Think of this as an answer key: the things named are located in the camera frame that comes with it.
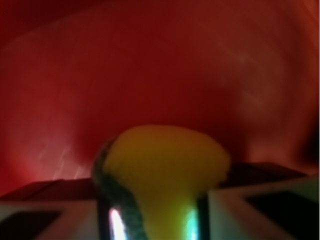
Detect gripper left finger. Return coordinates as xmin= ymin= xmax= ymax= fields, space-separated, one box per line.
xmin=0 ymin=178 xmax=125 ymax=240

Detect yellow and green sponge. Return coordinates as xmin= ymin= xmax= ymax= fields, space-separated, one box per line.
xmin=91 ymin=125 xmax=231 ymax=240

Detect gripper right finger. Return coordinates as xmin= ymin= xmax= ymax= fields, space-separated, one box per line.
xmin=188 ymin=162 xmax=320 ymax=240

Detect red plastic tray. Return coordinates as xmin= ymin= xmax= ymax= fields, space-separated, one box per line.
xmin=0 ymin=0 xmax=320 ymax=194

